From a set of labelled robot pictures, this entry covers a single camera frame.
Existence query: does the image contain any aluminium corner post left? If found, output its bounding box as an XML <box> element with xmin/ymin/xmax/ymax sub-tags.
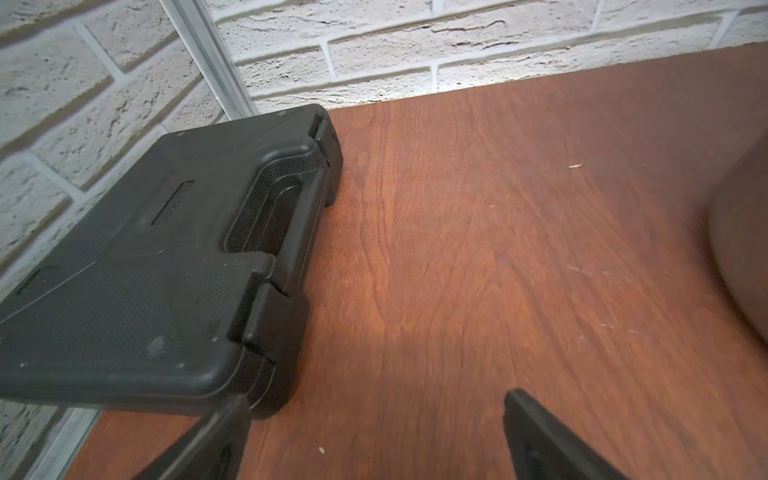
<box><xmin>160</xmin><ymin>0</ymin><xmax>258</xmax><ymax>120</ymax></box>

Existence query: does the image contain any stainless steel pot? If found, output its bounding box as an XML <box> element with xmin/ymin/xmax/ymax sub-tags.
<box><xmin>708</xmin><ymin>135</ymin><xmax>767</xmax><ymax>339</ymax></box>

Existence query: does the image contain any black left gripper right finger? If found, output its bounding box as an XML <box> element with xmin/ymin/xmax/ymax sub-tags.
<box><xmin>503</xmin><ymin>389</ymin><xmax>626</xmax><ymax>480</ymax></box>

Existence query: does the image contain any black plastic tool case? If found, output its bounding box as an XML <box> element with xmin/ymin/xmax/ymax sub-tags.
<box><xmin>1</xmin><ymin>104</ymin><xmax>343</xmax><ymax>418</ymax></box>

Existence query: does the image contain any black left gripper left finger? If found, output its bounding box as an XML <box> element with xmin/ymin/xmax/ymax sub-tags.
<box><xmin>134</xmin><ymin>396</ymin><xmax>251</xmax><ymax>479</ymax></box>

